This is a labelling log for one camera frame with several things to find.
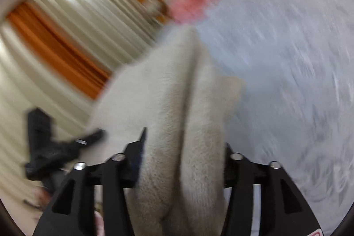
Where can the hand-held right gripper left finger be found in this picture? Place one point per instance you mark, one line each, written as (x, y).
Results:
(138, 158)

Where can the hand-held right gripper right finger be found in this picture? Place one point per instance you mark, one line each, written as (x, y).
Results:
(235, 169)

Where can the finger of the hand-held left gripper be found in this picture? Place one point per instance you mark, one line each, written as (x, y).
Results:
(92, 137)

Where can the beige fuzzy garment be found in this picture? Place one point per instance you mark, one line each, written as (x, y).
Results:
(171, 114)

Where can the cream curtain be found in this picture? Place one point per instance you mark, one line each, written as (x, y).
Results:
(33, 81)
(105, 12)

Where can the orange curtain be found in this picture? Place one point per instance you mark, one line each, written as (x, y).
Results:
(60, 48)

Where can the light blue bed sheet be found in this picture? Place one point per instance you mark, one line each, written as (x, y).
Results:
(290, 59)

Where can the blurred white bedside object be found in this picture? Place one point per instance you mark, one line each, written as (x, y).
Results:
(153, 8)

